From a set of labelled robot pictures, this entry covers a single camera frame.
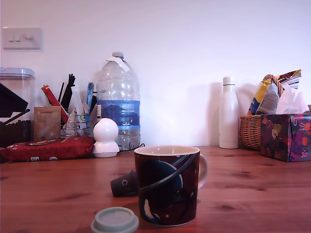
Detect dark grey coffee capsule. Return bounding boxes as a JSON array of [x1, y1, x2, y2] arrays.
[[110, 170, 139, 198]]

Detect pale green coffee capsule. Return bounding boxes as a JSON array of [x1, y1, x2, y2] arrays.
[[90, 206, 139, 233]]

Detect dark coffee beans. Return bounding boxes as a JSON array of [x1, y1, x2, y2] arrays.
[[0, 120, 32, 148]]

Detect red coffee package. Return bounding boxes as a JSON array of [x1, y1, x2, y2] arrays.
[[0, 136, 96, 162]]

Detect clear plastic storage container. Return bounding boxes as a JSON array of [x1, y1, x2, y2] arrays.
[[0, 67, 36, 149]]

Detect red sachet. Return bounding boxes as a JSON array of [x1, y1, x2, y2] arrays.
[[41, 84, 69, 122]]

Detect brown kraft pouch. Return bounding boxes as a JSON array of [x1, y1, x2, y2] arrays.
[[33, 106, 62, 141]]

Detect black stirrer bundle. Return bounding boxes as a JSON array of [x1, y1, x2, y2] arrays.
[[57, 73, 76, 112]]

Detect white paper packet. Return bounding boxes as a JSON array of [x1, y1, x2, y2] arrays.
[[70, 86, 85, 115]]

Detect blue packet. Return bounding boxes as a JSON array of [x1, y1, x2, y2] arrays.
[[86, 82, 97, 116]]

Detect large clear water bottle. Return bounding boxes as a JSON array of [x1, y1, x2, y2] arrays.
[[96, 51, 141, 151]]

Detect dark red planet print mug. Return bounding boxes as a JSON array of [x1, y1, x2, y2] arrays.
[[134, 145, 209, 227]]

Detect white insulated bottle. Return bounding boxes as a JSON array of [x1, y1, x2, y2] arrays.
[[219, 76, 240, 150]]

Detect wicker basket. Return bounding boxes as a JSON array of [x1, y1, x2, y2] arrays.
[[240, 74, 286, 151]]

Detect yellow and grey snack bag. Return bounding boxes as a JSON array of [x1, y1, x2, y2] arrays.
[[247, 79, 280, 116]]

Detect floral tissue box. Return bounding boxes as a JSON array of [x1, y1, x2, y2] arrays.
[[260, 113, 311, 163]]

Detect white tissue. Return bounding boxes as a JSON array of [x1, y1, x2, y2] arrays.
[[276, 83, 309, 115]]

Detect red patterned snack bag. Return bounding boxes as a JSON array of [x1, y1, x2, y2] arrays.
[[276, 69, 302, 90]]

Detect black scoop handle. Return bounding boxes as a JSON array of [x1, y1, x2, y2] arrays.
[[4, 108, 31, 126]]

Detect white light switch plate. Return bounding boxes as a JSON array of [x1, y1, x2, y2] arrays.
[[2, 27, 42, 50]]

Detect wire rack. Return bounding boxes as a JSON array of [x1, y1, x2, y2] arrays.
[[60, 109, 95, 138]]

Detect small white round camera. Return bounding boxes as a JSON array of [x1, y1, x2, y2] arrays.
[[92, 117, 120, 158]]

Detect black power cable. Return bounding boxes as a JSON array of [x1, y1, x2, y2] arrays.
[[121, 143, 146, 153]]

